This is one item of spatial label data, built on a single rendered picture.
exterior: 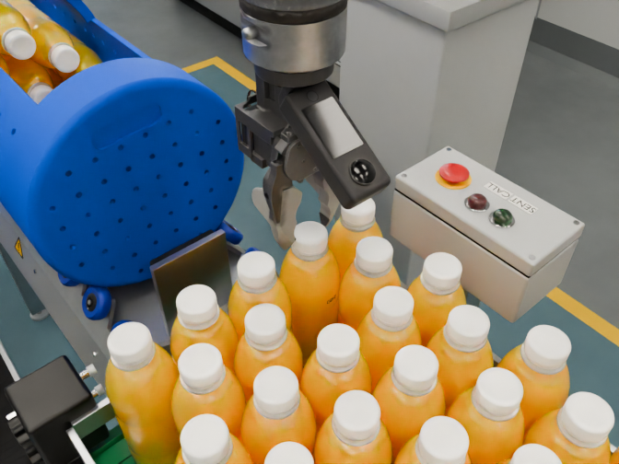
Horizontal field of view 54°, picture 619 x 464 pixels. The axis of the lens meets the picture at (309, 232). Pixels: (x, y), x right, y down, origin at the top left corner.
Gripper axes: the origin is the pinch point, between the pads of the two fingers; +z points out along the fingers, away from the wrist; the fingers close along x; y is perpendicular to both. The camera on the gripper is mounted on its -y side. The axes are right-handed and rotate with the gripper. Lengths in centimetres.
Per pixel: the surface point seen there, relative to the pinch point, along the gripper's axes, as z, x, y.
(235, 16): 96, -147, 235
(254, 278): 0.2, 8.5, -1.5
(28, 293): 97, 17, 115
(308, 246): 0.3, 1.3, -1.4
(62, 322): 25.1, 22.6, 29.0
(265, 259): 0.1, 6.1, -0.1
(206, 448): 0.1, 22.3, -13.8
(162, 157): -2.5, 6.7, 18.9
